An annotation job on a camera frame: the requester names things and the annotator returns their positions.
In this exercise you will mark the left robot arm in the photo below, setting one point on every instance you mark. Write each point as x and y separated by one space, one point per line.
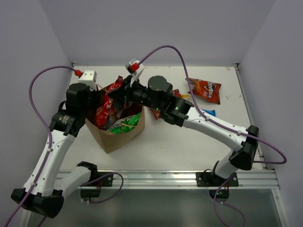
43 193

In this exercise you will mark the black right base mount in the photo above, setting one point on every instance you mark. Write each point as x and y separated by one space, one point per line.
208 179

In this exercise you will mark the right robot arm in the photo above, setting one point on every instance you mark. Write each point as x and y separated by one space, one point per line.
158 95

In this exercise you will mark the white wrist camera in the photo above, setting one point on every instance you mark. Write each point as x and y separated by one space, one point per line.
135 70
89 78

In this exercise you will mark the aluminium front rail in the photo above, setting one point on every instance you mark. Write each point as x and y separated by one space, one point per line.
254 179

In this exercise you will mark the red fruit candy bag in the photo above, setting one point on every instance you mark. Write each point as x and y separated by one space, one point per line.
117 84

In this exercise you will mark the red Doritos chip bag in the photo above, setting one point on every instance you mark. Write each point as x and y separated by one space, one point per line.
207 90

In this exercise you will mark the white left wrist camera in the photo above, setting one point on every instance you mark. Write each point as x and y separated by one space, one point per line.
89 78

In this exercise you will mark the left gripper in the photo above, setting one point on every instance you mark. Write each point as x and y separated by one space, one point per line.
95 97

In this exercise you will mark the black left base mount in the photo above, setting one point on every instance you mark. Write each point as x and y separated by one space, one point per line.
88 194

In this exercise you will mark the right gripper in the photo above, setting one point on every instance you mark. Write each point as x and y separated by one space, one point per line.
124 96

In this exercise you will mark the red cookie snack bag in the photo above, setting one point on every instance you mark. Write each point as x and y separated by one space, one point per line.
108 113

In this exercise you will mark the brown paper bag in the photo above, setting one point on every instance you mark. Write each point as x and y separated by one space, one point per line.
110 141

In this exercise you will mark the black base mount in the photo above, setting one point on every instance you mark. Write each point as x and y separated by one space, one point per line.
88 194
208 179

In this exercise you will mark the green snack bag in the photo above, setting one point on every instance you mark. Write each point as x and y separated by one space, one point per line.
125 125

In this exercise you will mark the blue snack bar wrapper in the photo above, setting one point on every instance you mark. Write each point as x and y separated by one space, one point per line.
211 112

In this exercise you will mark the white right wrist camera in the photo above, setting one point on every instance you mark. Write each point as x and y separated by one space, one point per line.
135 70

